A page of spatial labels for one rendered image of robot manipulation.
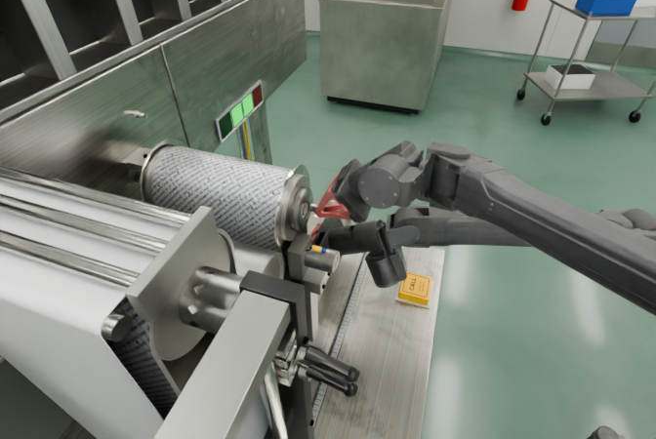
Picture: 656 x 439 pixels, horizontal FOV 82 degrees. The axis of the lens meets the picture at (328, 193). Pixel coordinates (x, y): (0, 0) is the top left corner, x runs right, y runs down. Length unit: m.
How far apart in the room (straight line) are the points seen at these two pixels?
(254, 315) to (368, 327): 0.64
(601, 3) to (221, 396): 3.54
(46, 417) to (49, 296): 0.54
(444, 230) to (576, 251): 0.29
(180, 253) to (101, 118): 0.44
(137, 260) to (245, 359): 0.14
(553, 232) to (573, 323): 1.86
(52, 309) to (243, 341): 0.16
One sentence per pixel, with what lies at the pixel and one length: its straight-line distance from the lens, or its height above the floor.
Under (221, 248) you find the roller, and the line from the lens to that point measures 0.47.
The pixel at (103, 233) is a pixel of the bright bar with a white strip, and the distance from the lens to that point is 0.38.
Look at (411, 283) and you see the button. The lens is 0.97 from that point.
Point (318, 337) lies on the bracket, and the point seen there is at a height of 0.91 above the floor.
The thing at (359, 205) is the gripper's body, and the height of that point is 1.30.
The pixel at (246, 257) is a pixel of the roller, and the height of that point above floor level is 1.23.
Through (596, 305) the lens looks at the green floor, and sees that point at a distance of 2.44.
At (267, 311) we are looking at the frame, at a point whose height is 1.44.
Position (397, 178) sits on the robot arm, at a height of 1.40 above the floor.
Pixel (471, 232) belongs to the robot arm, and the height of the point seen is 1.21.
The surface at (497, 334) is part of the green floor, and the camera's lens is 2.10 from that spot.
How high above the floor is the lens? 1.69
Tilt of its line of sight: 40 degrees down
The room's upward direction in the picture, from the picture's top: straight up
